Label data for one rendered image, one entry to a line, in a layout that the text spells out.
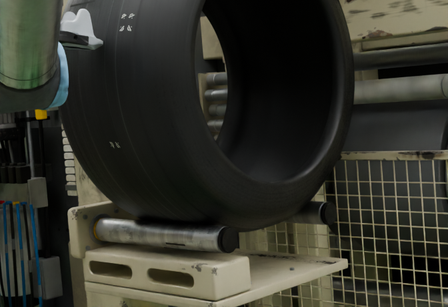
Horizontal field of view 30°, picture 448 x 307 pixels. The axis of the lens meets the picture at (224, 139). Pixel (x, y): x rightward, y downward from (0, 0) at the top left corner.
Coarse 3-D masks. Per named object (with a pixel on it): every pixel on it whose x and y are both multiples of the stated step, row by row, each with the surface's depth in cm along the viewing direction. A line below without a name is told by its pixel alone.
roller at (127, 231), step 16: (96, 224) 161; (112, 224) 158; (128, 224) 155; (144, 224) 152; (160, 224) 149; (176, 224) 147; (192, 224) 145; (112, 240) 159; (128, 240) 155; (144, 240) 151; (160, 240) 148; (176, 240) 145; (192, 240) 142; (208, 240) 139; (224, 240) 138
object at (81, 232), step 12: (96, 204) 163; (108, 204) 164; (72, 216) 159; (84, 216) 160; (96, 216) 162; (108, 216) 164; (120, 216) 166; (132, 216) 169; (72, 228) 160; (84, 228) 160; (72, 240) 160; (84, 240) 160; (96, 240) 161; (72, 252) 160; (84, 252) 160
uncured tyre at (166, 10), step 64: (128, 0) 132; (192, 0) 133; (256, 0) 177; (320, 0) 158; (128, 64) 130; (192, 64) 132; (256, 64) 183; (320, 64) 174; (64, 128) 146; (128, 128) 133; (192, 128) 132; (256, 128) 182; (320, 128) 172; (128, 192) 144; (192, 192) 136; (256, 192) 143
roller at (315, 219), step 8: (304, 208) 161; (312, 208) 160; (320, 208) 158; (328, 208) 159; (296, 216) 162; (304, 216) 161; (312, 216) 159; (320, 216) 158; (328, 216) 159; (336, 216) 160; (320, 224) 160; (328, 224) 159
